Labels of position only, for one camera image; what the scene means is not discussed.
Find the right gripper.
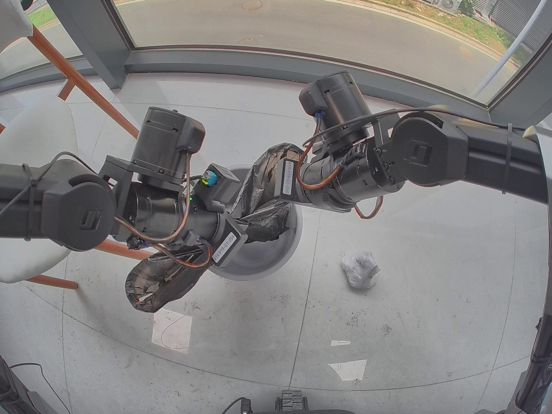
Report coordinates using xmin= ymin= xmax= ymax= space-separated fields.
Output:
xmin=279 ymin=154 xmax=342 ymax=209

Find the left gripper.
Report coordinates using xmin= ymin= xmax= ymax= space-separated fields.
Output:
xmin=183 ymin=205 xmax=249 ymax=271

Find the black plastic bag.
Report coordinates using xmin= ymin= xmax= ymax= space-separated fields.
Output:
xmin=125 ymin=143 xmax=304 ymax=315

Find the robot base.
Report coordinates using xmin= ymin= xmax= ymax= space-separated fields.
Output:
xmin=218 ymin=388 xmax=359 ymax=414

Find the white trash bin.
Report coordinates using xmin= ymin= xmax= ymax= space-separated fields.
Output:
xmin=210 ymin=164 xmax=303 ymax=282

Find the crumpled white paper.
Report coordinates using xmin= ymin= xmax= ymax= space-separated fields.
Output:
xmin=341 ymin=250 xmax=381 ymax=291

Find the white chair with orange legs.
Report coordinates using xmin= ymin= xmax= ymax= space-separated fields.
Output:
xmin=0 ymin=0 xmax=143 ymax=291

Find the window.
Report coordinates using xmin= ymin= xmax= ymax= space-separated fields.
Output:
xmin=0 ymin=0 xmax=552 ymax=125

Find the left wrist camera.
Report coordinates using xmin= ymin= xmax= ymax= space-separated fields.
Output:
xmin=192 ymin=163 xmax=243 ymax=214

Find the black cable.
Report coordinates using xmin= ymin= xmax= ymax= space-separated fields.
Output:
xmin=8 ymin=362 xmax=65 ymax=414

